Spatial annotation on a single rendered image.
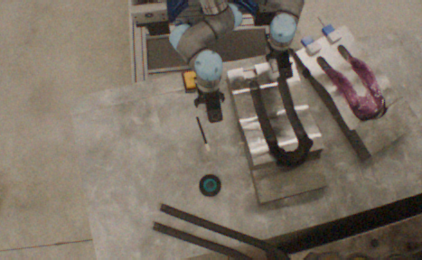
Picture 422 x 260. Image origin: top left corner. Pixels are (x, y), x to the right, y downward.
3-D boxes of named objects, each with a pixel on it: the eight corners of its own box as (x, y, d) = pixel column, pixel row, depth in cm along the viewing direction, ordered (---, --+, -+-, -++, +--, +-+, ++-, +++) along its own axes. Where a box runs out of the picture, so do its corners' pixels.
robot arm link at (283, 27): (301, 15, 125) (292, 41, 124) (297, 27, 136) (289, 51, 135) (276, 6, 126) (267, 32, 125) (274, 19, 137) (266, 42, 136)
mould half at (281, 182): (225, 79, 173) (227, 66, 160) (288, 66, 175) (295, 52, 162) (257, 204, 161) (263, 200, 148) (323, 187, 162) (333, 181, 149)
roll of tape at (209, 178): (209, 201, 161) (209, 200, 157) (194, 185, 162) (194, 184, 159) (225, 186, 162) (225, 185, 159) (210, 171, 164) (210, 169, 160)
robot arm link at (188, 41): (197, 24, 134) (219, 50, 132) (167, 43, 132) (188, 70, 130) (196, 12, 127) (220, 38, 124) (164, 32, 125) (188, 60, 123)
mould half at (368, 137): (293, 57, 176) (298, 45, 165) (342, 31, 180) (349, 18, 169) (361, 162, 165) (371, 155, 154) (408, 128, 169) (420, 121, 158)
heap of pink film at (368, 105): (319, 71, 168) (323, 63, 161) (352, 51, 171) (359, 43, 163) (356, 126, 163) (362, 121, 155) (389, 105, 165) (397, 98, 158)
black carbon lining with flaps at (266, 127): (246, 84, 165) (248, 75, 156) (286, 76, 166) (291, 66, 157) (270, 173, 157) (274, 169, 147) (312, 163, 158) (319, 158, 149)
